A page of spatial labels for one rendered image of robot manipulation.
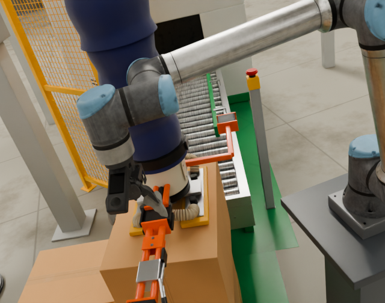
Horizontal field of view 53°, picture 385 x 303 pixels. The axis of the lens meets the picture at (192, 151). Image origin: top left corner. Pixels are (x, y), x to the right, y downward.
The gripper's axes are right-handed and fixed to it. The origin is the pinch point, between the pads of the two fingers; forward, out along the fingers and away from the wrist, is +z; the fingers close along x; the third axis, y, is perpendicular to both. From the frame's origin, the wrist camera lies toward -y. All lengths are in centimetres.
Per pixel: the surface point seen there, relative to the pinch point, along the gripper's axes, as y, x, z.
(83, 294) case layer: 35, 51, 67
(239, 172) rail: 101, -26, 62
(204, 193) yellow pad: 40.1, -12.7, 24.9
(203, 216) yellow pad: 27.1, -12.4, 24.9
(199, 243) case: 16.9, -10.4, 27.4
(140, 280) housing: -8.0, 2.3, 12.5
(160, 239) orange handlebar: 6.0, -1.8, 12.6
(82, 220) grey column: 147, 102, 117
